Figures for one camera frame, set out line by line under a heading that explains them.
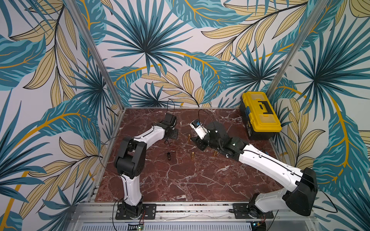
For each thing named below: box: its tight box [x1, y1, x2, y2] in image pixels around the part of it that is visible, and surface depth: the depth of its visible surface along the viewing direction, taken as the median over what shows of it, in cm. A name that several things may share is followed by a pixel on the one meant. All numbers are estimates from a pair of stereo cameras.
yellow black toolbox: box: [239, 90, 283, 141], surface depth 97 cm
